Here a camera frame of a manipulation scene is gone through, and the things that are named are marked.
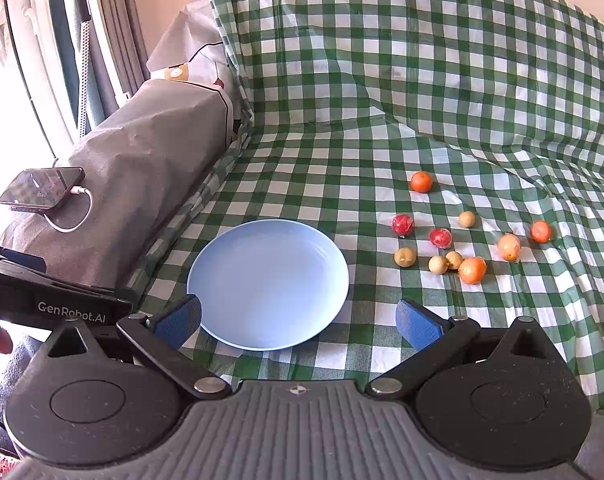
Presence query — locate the tan small fruit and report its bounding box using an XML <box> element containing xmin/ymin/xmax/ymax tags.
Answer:
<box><xmin>393</xmin><ymin>247</ymin><xmax>417</xmax><ymax>268</ymax></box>
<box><xmin>458</xmin><ymin>211</ymin><xmax>477</xmax><ymax>229</ymax></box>
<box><xmin>445</xmin><ymin>252</ymin><xmax>465</xmax><ymax>271</ymax></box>
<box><xmin>428</xmin><ymin>256</ymin><xmax>450</xmax><ymax>275</ymax></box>

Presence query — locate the orange fruit front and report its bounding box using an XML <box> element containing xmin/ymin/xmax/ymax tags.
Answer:
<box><xmin>458</xmin><ymin>257</ymin><xmax>488</xmax><ymax>285</ymax></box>

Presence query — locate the orange fruit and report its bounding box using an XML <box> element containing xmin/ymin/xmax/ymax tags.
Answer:
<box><xmin>458</xmin><ymin>257</ymin><xmax>488</xmax><ymax>285</ymax></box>
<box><xmin>409</xmin><ymin>171</ymin><xmax>433</xmax><ymax>194</ymax></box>
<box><xmin>497</xmin><ymin>233</ymin><xmax>521</xmax><ymax>261</ymax></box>
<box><xmin>530</xmin><ymin>220</ymin><xmax>552</xmax><ymax>244</ymax></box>

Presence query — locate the red fruit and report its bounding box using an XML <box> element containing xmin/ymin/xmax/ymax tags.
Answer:
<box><xmin>391</xmin><ymin>214</ymin><xmax>414</xmax><ymax>238</ymax></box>
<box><xmin>429</xmin><ymin>228</ymin><xmax>453</xmax><ymax>249</ymax></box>

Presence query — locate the black smartphone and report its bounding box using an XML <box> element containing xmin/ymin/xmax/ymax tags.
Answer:
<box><xmin>0</xmin><ymin>167</ymin><xmax>85</xmax><ymax>214</ymax></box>

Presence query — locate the blue round plate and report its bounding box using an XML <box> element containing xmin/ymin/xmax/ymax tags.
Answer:
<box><xmin>186</xmin><ymin>219</ymin><xmax>350</xmax><ymax>351</ymax></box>

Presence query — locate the grey covered sofa armrest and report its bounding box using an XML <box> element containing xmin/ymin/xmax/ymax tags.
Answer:
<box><xmin>0</xmin><ymin>0</ymin><xmax>242</xmax><ymax>288</ymax></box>

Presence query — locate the white orange label tag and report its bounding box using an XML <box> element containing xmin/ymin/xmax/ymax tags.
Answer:
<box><xmin>163</xmin><ymin>64</ymin><xmax>189</xmax><ymax>81</ymax></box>

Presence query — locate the white striped pole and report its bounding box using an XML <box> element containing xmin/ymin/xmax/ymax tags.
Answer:
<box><xmin>78</xmin><ymin>21</ymin><xmax>90</xmax><ymax>138</ymax></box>

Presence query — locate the grey curtain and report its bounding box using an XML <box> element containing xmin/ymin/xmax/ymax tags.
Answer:
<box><xmin>88</xmin><ymin>0</ymin><xmax>149</xmax><ymax>106</ymax></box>

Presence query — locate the white charging cable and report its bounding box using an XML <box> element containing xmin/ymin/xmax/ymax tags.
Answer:
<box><xmin>42</xmin><ymin>185</ymin><xmax>94</xmax><ymax>234</ymax></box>

